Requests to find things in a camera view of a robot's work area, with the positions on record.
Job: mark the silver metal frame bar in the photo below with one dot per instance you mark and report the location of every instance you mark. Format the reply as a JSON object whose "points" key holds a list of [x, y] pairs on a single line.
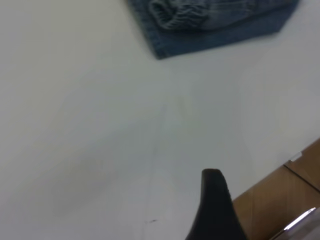
{"points": [[300, 225]]}

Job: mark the blue denim pants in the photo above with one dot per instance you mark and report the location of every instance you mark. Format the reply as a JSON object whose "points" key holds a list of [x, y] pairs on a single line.
{"points": [[212, 32]]}

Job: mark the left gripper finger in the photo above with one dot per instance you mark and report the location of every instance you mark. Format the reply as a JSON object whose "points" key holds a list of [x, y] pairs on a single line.
{"points": [[215, 212]]}

